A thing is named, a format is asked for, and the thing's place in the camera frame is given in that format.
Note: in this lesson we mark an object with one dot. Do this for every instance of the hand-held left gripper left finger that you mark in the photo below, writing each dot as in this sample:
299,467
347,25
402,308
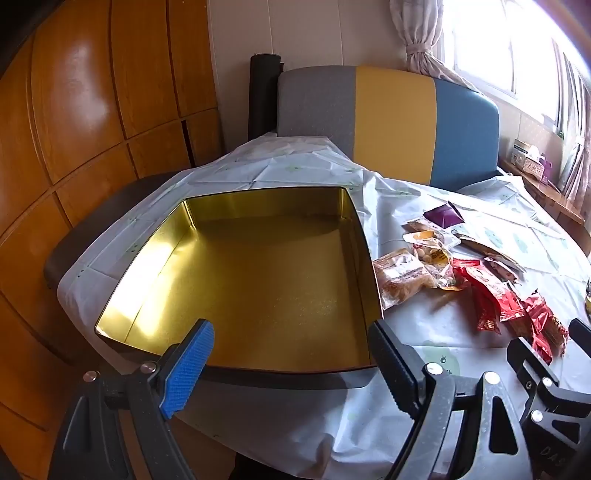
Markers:
189,364

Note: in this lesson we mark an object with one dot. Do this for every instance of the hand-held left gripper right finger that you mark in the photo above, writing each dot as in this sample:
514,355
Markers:
392,369

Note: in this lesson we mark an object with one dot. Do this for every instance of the long white brown packet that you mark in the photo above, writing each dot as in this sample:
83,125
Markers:
485,249

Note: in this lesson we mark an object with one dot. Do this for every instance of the purple box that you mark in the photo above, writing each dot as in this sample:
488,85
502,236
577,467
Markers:
548,168

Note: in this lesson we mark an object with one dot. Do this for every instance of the window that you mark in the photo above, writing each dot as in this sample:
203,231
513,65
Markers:
498,46

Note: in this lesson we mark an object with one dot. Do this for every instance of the gold tin box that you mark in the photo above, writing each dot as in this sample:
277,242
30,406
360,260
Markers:
258,277

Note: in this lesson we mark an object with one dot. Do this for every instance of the wooden wardrobe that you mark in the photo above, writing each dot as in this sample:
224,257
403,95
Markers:
83,115

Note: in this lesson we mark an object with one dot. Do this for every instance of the small strawberry print packet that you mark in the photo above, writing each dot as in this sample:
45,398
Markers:
501,270

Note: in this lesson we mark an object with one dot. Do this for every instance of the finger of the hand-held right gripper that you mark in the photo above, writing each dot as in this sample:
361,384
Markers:
581,330
524,357

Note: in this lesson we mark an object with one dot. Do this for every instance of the white printed tablecloth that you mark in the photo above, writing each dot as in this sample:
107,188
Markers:
434,318

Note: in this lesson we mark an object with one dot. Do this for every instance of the hanging patterned curtain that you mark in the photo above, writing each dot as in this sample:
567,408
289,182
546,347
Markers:
576,168

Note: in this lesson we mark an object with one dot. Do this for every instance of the tied patterned curtain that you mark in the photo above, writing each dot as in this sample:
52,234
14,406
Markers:
422,41

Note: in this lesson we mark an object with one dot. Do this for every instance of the white green box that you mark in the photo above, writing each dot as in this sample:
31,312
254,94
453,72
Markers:
521,146

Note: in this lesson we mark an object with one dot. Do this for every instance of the red snack packet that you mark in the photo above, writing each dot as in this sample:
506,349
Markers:
464,265
515,318
485,304
547,327

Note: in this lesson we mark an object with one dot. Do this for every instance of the ornate tissue box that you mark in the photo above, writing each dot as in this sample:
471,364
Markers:
531,165

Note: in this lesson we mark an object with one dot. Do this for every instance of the clear brown floss packet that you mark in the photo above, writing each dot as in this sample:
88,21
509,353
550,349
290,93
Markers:
401,277

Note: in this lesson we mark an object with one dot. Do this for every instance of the purple snack packet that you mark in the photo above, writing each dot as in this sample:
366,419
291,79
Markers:
442,215

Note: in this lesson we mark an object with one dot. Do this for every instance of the black rolled mat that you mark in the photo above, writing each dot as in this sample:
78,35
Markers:
263,97

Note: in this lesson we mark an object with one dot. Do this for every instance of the wooden side table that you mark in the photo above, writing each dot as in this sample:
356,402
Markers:
554,198

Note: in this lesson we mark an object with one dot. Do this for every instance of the grey yellow blue sofa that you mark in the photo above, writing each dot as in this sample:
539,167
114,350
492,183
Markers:
392,124

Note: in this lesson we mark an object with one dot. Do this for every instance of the clear peanut packet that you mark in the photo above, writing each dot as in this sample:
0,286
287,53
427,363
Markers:
431,258

